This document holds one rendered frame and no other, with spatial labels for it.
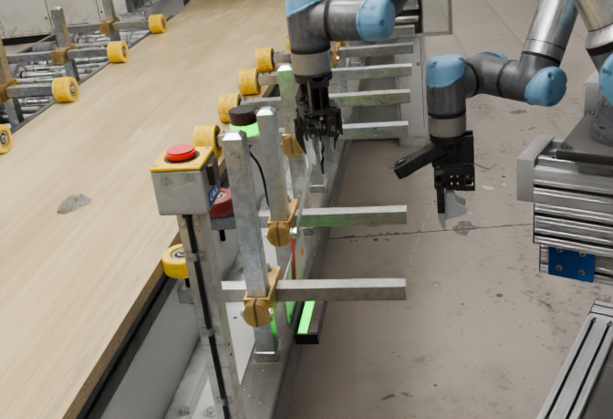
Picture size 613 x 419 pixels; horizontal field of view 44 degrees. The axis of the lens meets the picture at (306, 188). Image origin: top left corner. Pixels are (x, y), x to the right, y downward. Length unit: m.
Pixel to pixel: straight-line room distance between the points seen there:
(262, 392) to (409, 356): 1.26
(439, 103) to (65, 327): 0.79
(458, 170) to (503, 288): 1.44
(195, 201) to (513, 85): 0.72
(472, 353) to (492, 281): 0.46
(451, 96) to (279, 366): 0.61
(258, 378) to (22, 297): 0.45
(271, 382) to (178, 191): 0.53
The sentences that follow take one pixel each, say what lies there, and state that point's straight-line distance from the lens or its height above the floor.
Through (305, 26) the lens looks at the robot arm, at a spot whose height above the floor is 1.29.
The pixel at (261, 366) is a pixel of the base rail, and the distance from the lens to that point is 1.46.
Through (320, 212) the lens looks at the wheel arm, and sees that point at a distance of 1.62.
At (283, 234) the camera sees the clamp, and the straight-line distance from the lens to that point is 1.57.
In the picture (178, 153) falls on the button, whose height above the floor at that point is 1.23.
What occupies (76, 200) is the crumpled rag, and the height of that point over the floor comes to 0.91.
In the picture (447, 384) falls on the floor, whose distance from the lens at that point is 2.48.
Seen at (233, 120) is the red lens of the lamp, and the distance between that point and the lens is 1.51.
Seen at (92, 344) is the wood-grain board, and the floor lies 0.90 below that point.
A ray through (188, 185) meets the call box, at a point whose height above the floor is 1.19.
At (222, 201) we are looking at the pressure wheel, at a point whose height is 0.91.
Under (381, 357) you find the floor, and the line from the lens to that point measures 2.60.
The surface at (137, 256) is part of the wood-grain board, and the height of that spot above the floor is 0.90.
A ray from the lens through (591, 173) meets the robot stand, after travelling 1.47.
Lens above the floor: 1.58
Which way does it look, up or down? 24 degrees down
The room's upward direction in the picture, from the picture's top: 7 degrees counter-clockwise
